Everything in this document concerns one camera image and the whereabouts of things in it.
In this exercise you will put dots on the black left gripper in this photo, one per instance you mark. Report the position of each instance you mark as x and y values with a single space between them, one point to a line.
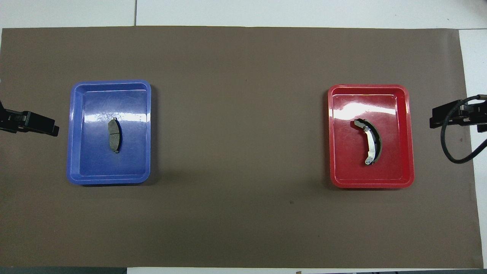
11 120

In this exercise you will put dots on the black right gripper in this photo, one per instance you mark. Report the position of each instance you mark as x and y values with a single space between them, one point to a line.
473 113

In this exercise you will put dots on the grey brake pad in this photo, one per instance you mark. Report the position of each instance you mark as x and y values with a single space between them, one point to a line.
113 137

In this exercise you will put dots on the curved brake shoe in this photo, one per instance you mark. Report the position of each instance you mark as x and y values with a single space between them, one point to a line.
371 142

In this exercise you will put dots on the blue plastic tray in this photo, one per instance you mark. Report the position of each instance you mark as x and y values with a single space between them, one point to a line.
95 160

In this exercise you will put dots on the red plastic tray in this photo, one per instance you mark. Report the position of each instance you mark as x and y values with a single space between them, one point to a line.
350 163

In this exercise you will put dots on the brown table mat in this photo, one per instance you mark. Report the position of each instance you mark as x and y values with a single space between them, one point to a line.
243 76

